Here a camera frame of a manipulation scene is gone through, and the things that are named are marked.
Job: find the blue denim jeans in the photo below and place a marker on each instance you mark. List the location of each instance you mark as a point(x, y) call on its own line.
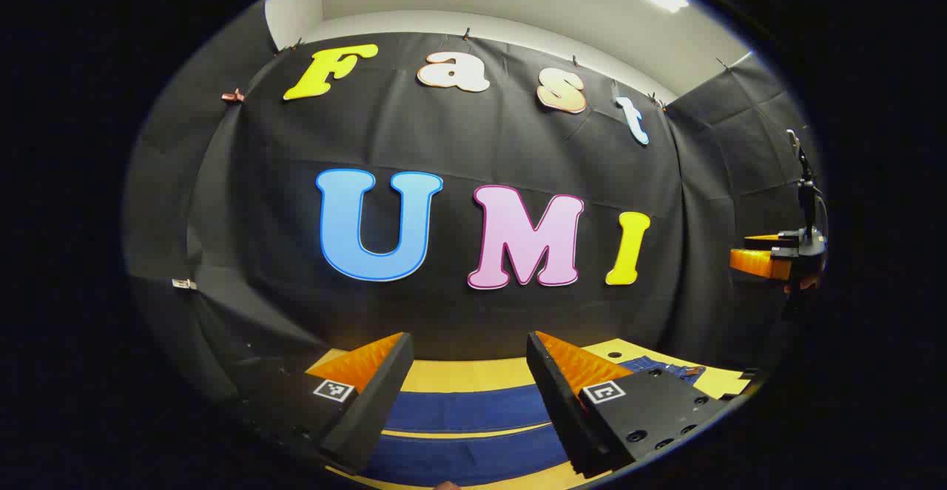
point(466, 408)

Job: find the small white tag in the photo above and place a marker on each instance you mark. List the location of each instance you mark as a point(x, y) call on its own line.
point(183, 283)

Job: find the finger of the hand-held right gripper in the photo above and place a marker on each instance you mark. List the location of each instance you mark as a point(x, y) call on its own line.
point(773, 241)
point(758, 263)

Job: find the copper cloth clip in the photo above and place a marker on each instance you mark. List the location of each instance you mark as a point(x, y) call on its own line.
point(234, 95)

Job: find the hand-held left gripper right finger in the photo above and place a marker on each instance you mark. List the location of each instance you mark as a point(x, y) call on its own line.
point(555, 408)

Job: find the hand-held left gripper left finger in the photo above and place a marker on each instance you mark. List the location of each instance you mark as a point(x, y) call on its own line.
point(377, 401)

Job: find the black backdrop cloth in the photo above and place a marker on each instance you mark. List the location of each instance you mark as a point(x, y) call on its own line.
point(459, 142)

